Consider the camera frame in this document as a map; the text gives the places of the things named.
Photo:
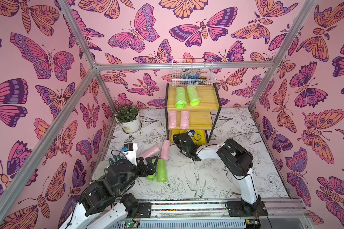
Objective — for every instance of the yellow roll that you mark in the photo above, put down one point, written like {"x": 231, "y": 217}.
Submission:
{"x": 175, "y": 132}
{"x": 200, "y": 135}

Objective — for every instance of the potted green plant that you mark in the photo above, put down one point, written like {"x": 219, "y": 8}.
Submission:
{"x": 128, "y": 117}

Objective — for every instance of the pink roll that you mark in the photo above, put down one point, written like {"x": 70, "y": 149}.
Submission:
{"x": 172, "y": 119}
{"x": 165, "y": 150}
{"x": 185, "y": 119}
{"x": 154, "y": 150}

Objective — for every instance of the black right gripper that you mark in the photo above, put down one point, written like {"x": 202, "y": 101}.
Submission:
{"x": 182, "y": 141}

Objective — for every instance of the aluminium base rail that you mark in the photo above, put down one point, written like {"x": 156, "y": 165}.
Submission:
{"x": 192, "y": 214}

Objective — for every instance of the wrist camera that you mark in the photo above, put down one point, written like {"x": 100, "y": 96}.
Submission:
{"x": 129, "y": 151}
{"x": 191, "y": 133}

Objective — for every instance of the green roll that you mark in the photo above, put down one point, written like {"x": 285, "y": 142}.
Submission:
{"x": 180, "y": 98}
{"x": 193, "y": 95}
{"x": 152, "y": 177}
{"x": 161, "y": 171}

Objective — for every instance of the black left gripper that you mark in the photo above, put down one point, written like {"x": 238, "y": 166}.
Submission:
{"x": 151, "y": 169}

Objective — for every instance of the white green work glove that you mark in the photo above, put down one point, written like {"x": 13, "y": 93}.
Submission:
{"x": 102, "y": 167}

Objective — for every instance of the wooden three-tier shelf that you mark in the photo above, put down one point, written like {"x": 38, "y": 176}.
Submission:
{"x": 202, "y": 117}

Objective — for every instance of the white wire basket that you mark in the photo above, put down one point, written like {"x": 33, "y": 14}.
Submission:
{"x": 197, "y": 74}

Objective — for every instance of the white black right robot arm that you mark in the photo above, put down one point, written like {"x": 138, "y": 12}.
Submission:
{"x": 238, "y": 161}

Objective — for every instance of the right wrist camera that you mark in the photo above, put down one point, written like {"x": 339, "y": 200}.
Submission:
{"x": 191, "y": 133}

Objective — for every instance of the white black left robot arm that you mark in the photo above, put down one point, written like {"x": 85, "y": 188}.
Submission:
{"x": 108, "y": 201}

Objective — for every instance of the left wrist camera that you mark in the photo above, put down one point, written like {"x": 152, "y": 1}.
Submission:
{"x": 129, "y": 151}

